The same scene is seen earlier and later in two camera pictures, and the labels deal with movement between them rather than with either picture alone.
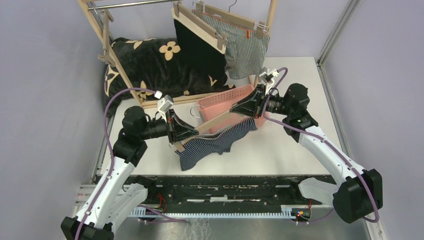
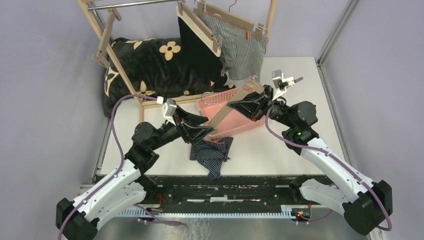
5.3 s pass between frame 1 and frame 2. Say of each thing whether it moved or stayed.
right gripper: stayed
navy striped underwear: moved
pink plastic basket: stayed
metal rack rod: stayed
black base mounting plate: stayed
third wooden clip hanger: stayed
